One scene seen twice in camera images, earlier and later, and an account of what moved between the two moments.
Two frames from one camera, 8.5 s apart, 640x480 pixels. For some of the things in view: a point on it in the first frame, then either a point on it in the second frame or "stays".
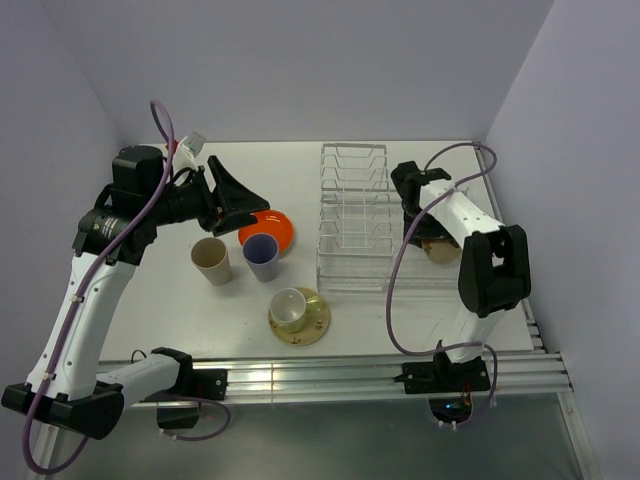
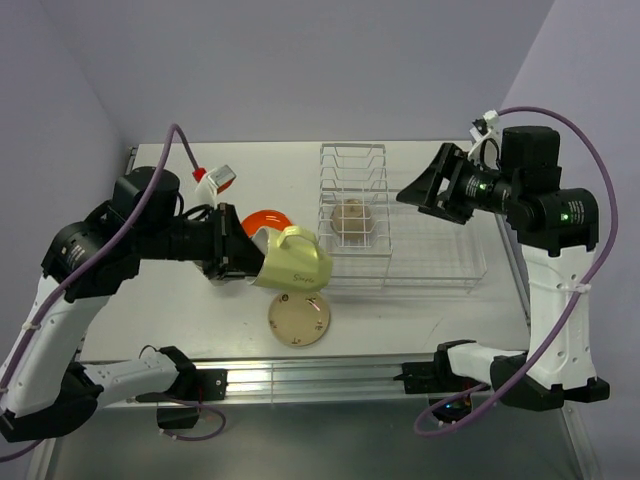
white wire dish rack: x=361 y=249 stays
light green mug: x=288 y=309 → x=294 y=261
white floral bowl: x=443 y=251 → x=351 y=219
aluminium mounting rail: x=513 y=373 stays
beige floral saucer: x=315 y=327 stays
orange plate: x=272 y=222 stays
